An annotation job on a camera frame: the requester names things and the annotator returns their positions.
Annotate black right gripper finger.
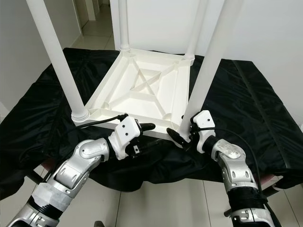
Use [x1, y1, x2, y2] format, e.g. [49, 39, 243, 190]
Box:
[166, 128, 187, 148]

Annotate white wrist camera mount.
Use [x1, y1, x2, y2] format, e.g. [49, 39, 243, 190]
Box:
[109, 116, 143, 160]
[192, 110, 216, 153]

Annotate white plastic children table top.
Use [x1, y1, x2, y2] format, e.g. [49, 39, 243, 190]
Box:
[71, 47, 196, 140]

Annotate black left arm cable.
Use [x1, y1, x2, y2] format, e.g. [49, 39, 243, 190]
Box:
[76, 113, 127, 127]

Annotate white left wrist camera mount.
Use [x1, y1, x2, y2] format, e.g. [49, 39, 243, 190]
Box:
[109, 116, 143, 160]

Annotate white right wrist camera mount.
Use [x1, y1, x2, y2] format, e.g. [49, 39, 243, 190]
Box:
[192, 110, 216, 153]

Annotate black table cloth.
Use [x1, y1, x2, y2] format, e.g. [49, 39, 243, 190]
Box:
[0, 47, 303, 199]

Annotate white plastic table leg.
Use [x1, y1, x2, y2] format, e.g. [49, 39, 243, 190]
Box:
[179, 0, 244, 135]
[26, 0, 90, 122]
[185, 0, 209, 61]
[118, 0, 131, 51]

